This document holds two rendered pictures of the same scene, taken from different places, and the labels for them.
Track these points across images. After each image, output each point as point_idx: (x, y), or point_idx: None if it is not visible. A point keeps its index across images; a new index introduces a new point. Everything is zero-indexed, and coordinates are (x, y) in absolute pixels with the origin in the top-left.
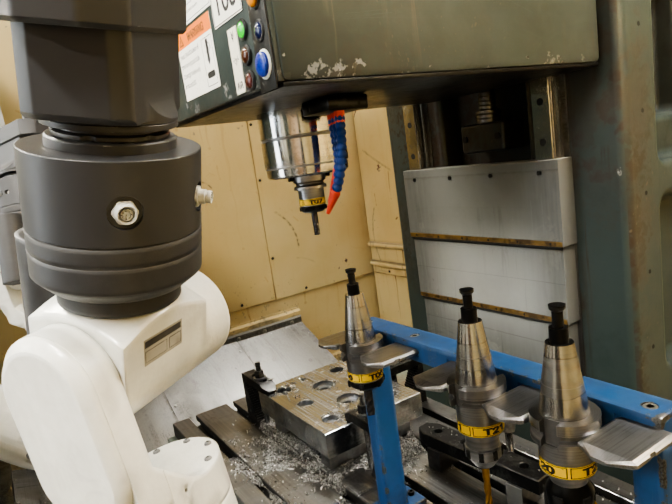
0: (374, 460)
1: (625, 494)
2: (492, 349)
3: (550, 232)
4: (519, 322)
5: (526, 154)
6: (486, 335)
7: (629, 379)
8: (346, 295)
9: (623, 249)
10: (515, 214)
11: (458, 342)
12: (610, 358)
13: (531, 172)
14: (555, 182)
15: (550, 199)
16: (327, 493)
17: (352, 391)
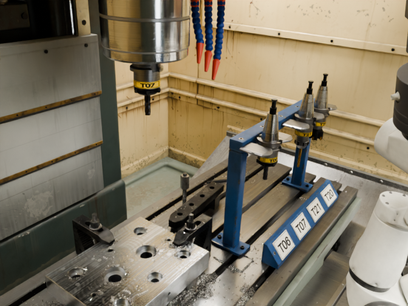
0: (237, 221)
1: (198, 182)
2: (45, 198)
3: (93, 85)
4: (67, 162)
5: (17, 33)
6: (38, 190)
7: (119, 158)
8: (277, 114)
9: (115, 86)
10: (68, 79)
11: (312, 102)
12: (110, 153)
13: (80, 45)
14: (96, 50)
15: (93, 62)
16: (224, 278)
17: (133, 251)
